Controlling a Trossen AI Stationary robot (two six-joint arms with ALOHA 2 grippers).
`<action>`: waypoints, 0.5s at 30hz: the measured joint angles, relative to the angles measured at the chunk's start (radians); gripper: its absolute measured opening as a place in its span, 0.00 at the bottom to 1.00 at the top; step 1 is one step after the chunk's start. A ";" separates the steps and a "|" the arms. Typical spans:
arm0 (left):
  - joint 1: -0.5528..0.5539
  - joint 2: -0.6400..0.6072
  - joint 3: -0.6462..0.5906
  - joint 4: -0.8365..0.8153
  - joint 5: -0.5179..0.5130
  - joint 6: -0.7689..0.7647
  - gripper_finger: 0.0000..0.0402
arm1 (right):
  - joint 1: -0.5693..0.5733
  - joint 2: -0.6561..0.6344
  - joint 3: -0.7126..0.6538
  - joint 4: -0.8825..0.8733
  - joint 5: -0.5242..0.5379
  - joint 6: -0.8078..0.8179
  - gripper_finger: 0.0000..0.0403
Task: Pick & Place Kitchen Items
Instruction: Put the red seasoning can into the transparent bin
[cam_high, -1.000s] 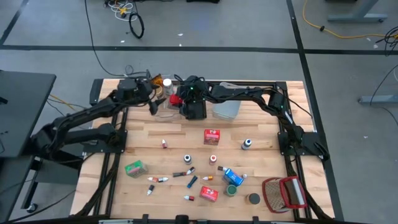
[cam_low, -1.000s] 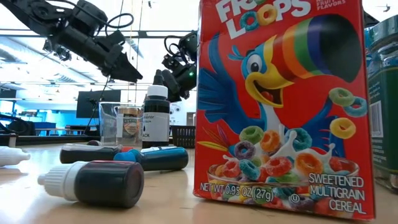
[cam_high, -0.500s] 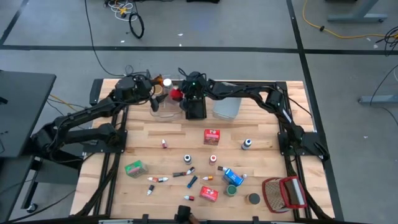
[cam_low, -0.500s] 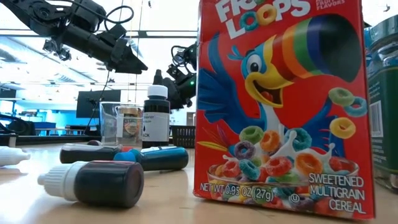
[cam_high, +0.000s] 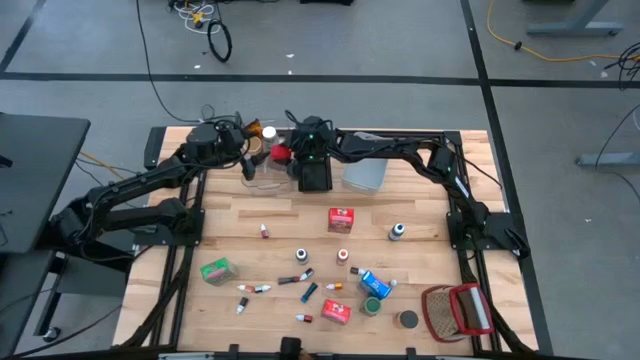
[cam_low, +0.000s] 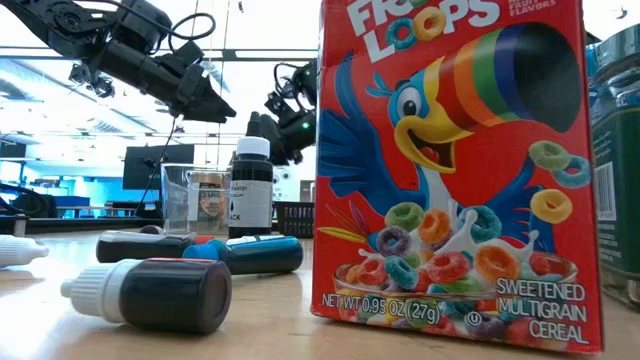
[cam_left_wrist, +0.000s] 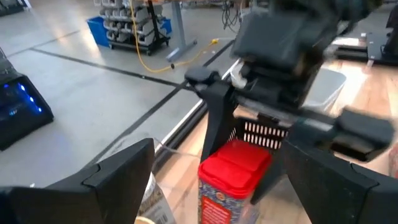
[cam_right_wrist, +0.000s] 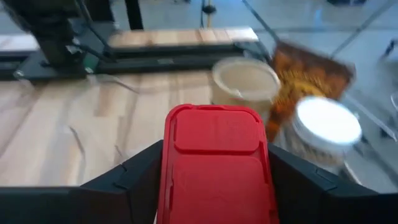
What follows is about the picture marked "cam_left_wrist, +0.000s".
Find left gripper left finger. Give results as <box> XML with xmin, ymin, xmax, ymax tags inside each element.
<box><xmin>0</xmin><ymin>138</ymin><xmax>156</xmax><ymax>224</ymax></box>

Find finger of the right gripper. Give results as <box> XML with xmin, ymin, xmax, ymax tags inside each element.
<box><xmin>198</xmin><ymin>82</ymin><xmax>238</xmax><ymax>163</ymax></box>
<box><xmin>249</xmin><ymin>118</ymin><xmax>339</xmax><ymax>207</ymax></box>

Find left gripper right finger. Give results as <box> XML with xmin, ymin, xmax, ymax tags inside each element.
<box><xmin>282</xmin><ymin>136</ymin><xmax>398</xmax><ymax>224</ymax></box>

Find red lid spice tin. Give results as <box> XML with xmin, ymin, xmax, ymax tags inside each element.
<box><xmin>197</xmin><ymin>139</ymin><xmax>274</xmax><ymax>224</ymax></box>

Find white plastic bin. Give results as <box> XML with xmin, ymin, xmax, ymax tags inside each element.
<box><xmin>303</xmin><ymin>67</ymin><xmax>348</xmax><ymax>113</ymax></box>

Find clear plastic bin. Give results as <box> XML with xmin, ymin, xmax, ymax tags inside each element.
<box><xmin>93</xmin><ymin>132</ymin><xmax>280</xmax><ymax>224</ymax></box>

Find grey table leg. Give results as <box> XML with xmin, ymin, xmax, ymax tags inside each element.
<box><xmin>165</xmin><ymin>0</ymin><xmax>198</xmax><ymax>63</ymax></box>

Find black computer blue lights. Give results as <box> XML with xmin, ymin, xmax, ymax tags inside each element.
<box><xmin>0</xmin><ymin>46</ymin><xmax>55</xmax><ymax>152</ymax></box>

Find parts bin rack cart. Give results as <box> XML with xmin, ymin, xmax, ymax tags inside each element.
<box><xmin>93</xmin><ymin>0</ymin><xmax>173</xmax><ymax>57</ymax></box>

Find blue plastic crate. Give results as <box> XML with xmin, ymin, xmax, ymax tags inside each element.
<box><xmin>86</xmin><ymin>16</ymin><xmax>111</xmax><ymax>49</ymax></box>

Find yellow extension cable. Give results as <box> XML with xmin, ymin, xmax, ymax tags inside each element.
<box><xmin>128</xmin><ymin>0</ymin><xmax>219</xmax><ymax>75</ymax></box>

